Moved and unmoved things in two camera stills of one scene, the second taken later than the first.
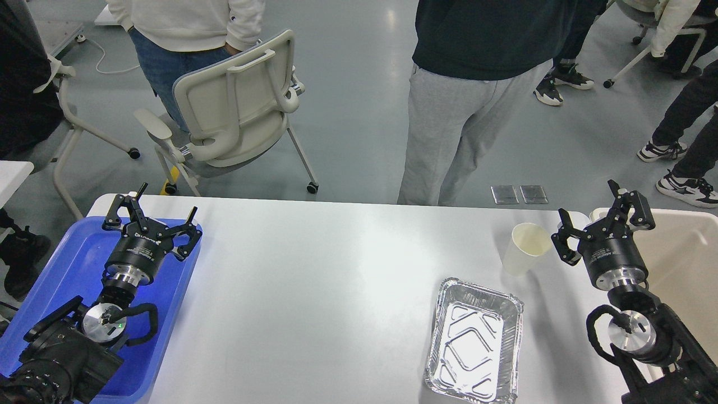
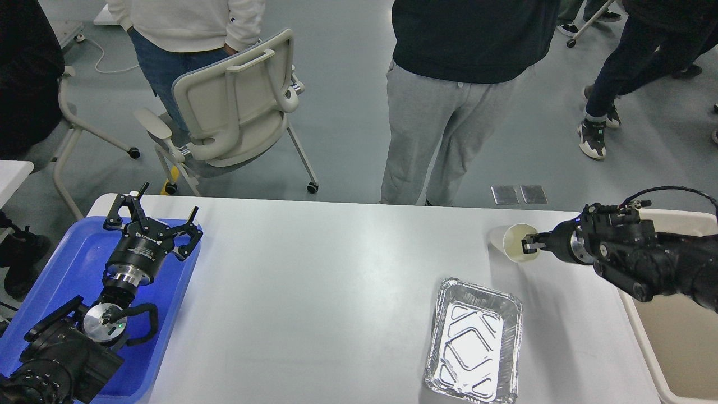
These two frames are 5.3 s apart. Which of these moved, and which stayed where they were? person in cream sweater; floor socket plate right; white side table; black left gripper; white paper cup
Moved: white paper cup
Stayed: black left gripper; floor socket plate right; white side table; person in cream sweater
